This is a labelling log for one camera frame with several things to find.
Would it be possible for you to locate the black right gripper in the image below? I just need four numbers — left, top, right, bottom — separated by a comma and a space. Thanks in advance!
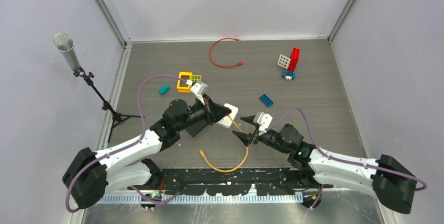
233, 114, 290, 155

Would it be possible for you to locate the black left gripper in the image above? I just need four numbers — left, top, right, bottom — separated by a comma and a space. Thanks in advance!
176, 94, 230, 132

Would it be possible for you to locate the white square switch box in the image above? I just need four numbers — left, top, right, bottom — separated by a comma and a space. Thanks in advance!
216, 103, 239, 129

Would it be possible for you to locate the yellow ethernet cable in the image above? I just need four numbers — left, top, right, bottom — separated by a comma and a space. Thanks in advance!
198, 114, 249, 174

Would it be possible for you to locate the black network switch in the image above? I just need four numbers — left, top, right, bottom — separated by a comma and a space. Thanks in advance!
185, 122, 208, 137

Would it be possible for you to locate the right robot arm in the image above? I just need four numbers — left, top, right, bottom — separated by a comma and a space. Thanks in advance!
233, 113, 417, 214

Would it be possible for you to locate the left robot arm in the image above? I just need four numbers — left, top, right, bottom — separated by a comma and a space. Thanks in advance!
62, 95, 232, 212

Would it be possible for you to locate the blue flat toy brick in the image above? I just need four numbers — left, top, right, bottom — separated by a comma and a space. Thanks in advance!
259, 94, 274, 107

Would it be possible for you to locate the lime green lattice piece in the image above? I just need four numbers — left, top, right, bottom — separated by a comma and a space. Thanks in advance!
190, 74, 202, 83

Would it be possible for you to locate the teal toy block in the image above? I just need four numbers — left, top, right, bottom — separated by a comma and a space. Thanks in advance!
159, 84, 170, 96

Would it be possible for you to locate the blue toy brick base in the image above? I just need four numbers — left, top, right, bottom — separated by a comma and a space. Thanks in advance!
282, 71, 296, 81

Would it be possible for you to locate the white toy lattice piece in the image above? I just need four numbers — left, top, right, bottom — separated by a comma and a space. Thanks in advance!
277, 54, 291, 70

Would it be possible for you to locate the red toy brick tower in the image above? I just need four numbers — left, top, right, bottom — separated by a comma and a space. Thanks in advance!
287, 48, 300, 72

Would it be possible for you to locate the black microphone stand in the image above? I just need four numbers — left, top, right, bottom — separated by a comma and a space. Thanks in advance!
73, 68, 141, 143

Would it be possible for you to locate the silver microphone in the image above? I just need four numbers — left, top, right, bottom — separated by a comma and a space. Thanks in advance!
53, 33, 81, 72

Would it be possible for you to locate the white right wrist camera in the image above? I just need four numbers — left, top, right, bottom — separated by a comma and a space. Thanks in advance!
253, 112, 273, 133

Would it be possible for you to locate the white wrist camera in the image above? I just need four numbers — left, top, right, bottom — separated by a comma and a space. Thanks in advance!
186, 80, 208, 101
253, 112, 273, 133

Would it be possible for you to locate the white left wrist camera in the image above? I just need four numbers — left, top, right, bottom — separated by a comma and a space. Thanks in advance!
186, 80, 208, 101

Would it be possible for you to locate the yellow toy window frame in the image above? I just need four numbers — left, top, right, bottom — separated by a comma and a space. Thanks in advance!
176, 72, 193, 93

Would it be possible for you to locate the red ethernet cable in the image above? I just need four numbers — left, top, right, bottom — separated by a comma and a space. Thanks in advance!
208, 37, 245, 69

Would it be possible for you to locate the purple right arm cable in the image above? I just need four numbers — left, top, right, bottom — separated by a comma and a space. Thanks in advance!
269, 107, 428, 209

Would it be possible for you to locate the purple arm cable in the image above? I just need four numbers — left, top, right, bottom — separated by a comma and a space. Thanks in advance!
269, 107, 428, 209
65, 74, 190, 214

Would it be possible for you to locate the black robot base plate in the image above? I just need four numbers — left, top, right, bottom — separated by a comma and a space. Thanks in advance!
135, 167, 320, 196

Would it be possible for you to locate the white perforated cable tray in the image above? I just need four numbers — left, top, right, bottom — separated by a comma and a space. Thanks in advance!
97, 192, 303, 204

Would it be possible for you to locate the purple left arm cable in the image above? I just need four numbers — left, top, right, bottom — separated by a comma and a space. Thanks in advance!
65, 74, 190, 214

